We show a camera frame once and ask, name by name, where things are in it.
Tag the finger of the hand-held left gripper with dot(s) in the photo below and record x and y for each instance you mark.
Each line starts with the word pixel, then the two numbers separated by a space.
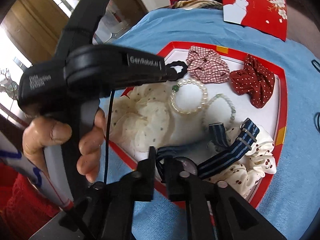
pixel 168 73

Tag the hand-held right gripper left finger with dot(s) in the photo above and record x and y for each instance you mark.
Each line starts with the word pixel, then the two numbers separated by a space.
pixel 145 180

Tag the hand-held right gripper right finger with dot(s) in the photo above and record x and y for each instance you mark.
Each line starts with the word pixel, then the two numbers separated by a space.
pixel 175 180

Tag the black scrunchie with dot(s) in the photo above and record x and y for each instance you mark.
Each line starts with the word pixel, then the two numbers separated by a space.
pixel 183 67

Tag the red plaid scrunchie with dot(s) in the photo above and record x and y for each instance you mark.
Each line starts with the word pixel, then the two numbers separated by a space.
pixel 207 67

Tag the red box tray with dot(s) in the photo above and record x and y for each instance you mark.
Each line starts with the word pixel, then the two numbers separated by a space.
pixel 190 130

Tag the cream organza dotted scrunchie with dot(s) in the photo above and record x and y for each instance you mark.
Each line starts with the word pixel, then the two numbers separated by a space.
pixel 142 120

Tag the red white-dotted scrunchie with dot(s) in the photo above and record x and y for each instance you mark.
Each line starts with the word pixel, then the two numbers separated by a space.
pixel 252 85

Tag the white cherry print scrunchie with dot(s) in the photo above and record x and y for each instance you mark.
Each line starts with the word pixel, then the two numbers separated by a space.
pixel 260 160

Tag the person's left hand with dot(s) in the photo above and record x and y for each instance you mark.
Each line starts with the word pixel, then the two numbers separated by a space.
pixel 50 135

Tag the wooden door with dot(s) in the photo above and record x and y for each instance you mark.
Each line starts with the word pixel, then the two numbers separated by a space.
pixel 32 17

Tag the red floral box lid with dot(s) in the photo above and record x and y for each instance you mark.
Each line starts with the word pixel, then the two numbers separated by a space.
pixel 262 17

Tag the blue blanket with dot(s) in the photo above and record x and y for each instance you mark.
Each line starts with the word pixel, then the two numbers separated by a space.
pixel 300 180

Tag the red knit garment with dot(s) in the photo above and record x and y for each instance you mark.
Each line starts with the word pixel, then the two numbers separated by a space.
pixel 22 205

